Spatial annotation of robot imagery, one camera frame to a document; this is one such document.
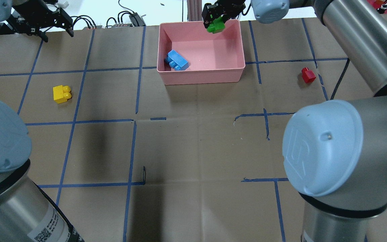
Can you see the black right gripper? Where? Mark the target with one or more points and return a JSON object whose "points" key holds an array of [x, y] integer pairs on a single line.
{"points": [[221, 10]]}

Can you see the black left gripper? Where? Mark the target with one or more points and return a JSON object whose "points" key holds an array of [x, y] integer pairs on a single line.
{"points": [[33, 17]]}

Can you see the green toy block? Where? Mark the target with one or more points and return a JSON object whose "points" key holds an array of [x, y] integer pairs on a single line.
{"points": [[216, 26]]}

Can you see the blue toy block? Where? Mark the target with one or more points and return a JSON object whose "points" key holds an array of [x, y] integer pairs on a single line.
{"points": [[176, 61]]}

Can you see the yellow toy block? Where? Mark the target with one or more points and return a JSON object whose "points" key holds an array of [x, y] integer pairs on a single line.
{"points": [[61, 94]]}

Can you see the red toy block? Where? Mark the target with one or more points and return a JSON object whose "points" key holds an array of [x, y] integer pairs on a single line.
{"points": [[308, 75]]}

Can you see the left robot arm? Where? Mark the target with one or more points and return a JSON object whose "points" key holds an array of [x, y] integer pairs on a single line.
{"points": [[27, 213]]}

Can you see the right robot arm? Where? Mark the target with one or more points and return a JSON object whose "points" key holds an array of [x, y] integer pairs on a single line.
{"points": [[335, 152]]}

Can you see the pink plastic box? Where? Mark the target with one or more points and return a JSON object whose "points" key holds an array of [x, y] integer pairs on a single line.
{"points": [[212, 58]]}

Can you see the aluminium frame post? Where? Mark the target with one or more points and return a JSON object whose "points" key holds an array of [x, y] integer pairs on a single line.
{"points": [[194, 10]]}

